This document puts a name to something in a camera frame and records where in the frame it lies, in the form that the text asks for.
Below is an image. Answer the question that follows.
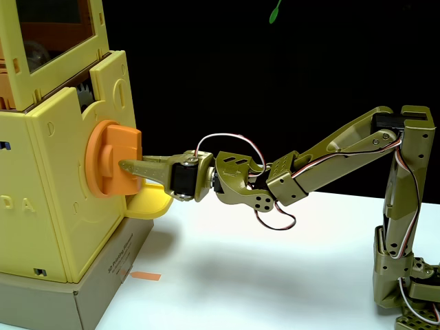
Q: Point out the orange vending machine knob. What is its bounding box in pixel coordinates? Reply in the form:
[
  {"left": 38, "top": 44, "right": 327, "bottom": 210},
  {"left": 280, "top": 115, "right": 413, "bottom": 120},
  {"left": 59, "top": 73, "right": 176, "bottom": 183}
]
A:
[{"left": 85, "top": 119, "right": 143, "bottom": 199}]

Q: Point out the yellow toy vending machine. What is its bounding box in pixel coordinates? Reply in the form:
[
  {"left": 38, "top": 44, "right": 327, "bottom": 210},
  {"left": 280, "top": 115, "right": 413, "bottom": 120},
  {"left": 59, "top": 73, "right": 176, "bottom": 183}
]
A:
[{"left": 0, "top": 0, "right": 146, "bottom": 285}]

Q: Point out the yellow dispensing tray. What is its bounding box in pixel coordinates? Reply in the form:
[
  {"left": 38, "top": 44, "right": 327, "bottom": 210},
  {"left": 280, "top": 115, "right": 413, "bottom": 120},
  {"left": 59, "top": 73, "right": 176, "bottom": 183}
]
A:
[{"left": 124, "top": 181, "right": 174, "bottom": 220}]

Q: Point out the grey gear wheel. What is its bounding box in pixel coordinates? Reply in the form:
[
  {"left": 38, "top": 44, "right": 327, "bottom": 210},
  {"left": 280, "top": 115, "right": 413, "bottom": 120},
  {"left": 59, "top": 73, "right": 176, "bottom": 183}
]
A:
[{"left": 76, "top": 82, "right": 96, "bottom": 111}]

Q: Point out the orange tape strip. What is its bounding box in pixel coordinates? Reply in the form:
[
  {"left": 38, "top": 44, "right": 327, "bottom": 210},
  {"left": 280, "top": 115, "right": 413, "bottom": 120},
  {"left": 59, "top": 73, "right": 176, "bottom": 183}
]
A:
[{"left": 129, "top": 270, "right": 162, "bottom": 282}]

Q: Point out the brown cardboard box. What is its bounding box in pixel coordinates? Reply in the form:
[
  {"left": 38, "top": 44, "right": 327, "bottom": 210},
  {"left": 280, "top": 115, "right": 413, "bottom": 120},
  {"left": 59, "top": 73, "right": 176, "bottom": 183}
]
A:
[{"left": 0, "top": 217, "right": 155, "bottom": 330}]

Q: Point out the green leaf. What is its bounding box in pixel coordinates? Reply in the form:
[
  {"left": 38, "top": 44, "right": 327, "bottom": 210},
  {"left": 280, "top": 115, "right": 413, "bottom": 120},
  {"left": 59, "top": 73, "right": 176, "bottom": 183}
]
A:
[{"left": 268, "top": 0, "right": 283, "bottom": 25}]

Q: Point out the red white black gripper cable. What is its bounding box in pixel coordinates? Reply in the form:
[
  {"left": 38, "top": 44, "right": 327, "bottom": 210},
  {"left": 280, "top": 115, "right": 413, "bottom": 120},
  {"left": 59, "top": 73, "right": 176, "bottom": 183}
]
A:
[{"left": 195, "top": 133, "right": 267, "bottom": 173}]

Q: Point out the white base cable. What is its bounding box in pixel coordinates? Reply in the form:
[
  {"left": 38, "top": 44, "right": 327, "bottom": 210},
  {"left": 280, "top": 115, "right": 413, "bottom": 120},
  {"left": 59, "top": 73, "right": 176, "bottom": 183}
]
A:
[{"left": 398, "top": 276, "right": 440, "bottom": 325}]

